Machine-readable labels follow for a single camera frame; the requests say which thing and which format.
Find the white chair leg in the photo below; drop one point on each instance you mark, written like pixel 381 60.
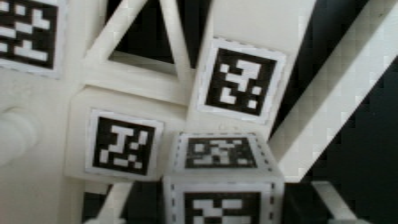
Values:
pixel 223 180

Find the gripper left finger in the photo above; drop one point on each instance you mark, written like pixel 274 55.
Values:
pixel 109 216

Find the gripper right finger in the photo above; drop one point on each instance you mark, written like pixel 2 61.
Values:
pixel 343 216

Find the white chair back frame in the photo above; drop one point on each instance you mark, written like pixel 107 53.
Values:
pixel 123 71

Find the white U-shaped fence frame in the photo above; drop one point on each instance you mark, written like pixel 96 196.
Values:
pixel 347 77

